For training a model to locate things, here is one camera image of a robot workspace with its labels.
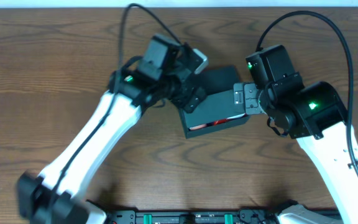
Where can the red candy bag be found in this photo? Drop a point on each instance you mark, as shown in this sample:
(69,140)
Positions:
(221,121)

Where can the Hello Panda biscuit box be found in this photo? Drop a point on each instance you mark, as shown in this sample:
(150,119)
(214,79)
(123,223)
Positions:
(237,116)

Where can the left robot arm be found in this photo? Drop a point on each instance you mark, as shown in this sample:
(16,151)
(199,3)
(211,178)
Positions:
(56,195)

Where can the dark green box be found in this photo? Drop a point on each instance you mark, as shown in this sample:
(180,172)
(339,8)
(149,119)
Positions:
(219,103)

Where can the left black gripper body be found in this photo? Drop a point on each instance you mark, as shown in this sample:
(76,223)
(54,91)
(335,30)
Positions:
(193,99)

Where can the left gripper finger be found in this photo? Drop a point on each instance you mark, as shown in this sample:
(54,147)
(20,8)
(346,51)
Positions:
(191,103)
(200,94)

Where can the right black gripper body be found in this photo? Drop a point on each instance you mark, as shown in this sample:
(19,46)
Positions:
(248,99)

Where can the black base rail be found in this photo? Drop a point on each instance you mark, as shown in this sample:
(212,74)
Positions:
(288,212)

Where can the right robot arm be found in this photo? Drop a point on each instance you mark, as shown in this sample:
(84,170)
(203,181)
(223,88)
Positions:
(316,118)

